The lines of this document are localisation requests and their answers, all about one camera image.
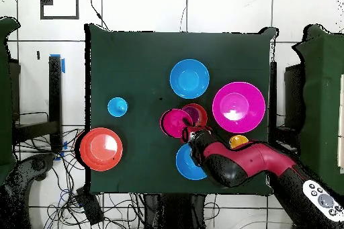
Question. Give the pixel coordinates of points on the purple cup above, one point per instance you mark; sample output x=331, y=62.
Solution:
x=193, y=112

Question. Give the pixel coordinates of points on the small magenta bowl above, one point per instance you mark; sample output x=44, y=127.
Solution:
x=173, y=124

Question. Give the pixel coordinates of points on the small orange bowl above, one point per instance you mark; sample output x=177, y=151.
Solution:
x=203, y=112

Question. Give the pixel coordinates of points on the large red-orange bowl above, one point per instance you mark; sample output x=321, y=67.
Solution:
x=91, y=159

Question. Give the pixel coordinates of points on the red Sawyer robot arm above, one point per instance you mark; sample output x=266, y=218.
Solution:
x=242, y=159

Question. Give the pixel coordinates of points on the blue bowl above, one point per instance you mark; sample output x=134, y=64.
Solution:
x=185, y=166
x=189, y=78

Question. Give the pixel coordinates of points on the yellow cup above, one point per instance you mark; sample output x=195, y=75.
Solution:
x=237, y=141

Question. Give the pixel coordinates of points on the large pink bowl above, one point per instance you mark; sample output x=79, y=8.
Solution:
x=250, y=116

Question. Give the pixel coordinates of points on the blue cup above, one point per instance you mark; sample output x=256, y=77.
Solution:
x=115, y=109

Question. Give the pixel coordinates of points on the dark green table cloth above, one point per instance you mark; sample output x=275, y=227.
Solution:
x=129, y=65

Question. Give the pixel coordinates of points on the black metal stand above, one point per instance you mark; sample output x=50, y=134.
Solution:
x=55, y=105
x=294, y=92

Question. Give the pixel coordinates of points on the black power adapter box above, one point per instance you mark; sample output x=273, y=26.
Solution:
x=90, y=207

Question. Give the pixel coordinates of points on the green cloth side table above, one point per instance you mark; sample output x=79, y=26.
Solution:
x=322, y=105
x=5, y=105

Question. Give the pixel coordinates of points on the blue tape strip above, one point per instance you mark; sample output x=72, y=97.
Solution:
x=63, y=66

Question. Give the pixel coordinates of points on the black grey stand base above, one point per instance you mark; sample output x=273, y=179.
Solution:
x=35, y=164

